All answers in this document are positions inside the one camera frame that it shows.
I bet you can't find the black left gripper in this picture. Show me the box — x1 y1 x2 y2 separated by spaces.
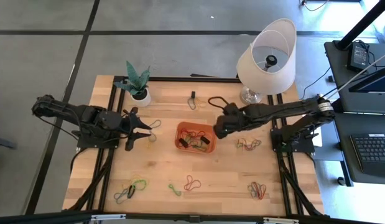
100 107 152 152

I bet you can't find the orange plastic bin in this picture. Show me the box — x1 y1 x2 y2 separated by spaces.
174 121 217 154

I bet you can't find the snake plant in white pot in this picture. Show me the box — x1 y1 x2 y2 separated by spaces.
113 60 152 108

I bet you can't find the white shade table lamp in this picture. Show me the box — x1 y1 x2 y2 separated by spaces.
236 17 297 106

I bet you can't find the black side desk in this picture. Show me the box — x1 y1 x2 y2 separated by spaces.
333 112 385 185
323 40 385 114

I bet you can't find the grey chair leg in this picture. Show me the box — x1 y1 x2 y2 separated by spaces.
0 136 18 151

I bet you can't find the black power adapter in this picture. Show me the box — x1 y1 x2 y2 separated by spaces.
346 42 371 73

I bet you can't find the black keyboard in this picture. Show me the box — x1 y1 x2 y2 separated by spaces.
350 133 385 179

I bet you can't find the black computer monitor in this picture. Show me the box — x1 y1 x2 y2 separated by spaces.
348 64 385 94

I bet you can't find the black stand pole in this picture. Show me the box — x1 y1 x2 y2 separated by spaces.
334 0 385 51

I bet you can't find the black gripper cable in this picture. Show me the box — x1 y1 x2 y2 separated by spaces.
207 96 231 110

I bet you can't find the black frame rail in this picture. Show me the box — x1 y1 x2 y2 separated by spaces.
114 76 243 83
267 93 292 216
86 76 118 212
275 92 305 216
98 79 126 212

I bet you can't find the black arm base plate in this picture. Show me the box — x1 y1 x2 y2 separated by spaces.
76 129 121 149
270 128 316 154

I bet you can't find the silver bracket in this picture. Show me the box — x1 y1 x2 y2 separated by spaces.
262 217 300 224
90 213 127 222

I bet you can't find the long black frame beam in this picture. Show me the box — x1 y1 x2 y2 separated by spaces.
0 210 385 224

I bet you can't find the thin black cable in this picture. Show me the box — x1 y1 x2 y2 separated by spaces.
299 65 333 101

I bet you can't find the white cable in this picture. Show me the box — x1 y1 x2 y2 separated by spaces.
318 49 385 103

